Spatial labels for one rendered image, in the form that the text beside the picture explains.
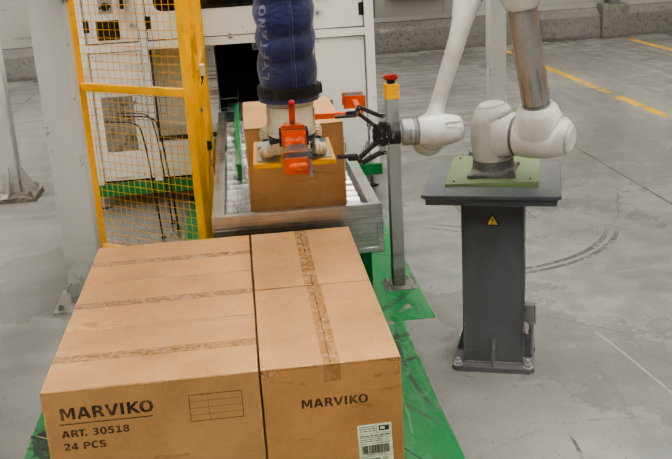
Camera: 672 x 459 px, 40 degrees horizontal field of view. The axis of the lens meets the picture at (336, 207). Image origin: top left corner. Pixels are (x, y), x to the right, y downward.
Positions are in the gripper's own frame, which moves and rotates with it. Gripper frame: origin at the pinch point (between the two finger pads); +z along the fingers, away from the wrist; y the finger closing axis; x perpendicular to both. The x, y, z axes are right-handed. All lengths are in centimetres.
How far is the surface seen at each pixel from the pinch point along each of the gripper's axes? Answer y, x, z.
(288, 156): -1.7, -28.9, 17.6
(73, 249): 75, 130, 121
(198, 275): 50, 14, 52
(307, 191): 38, 69, 9
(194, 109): 13, 137, 57
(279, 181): 32, 68, 20
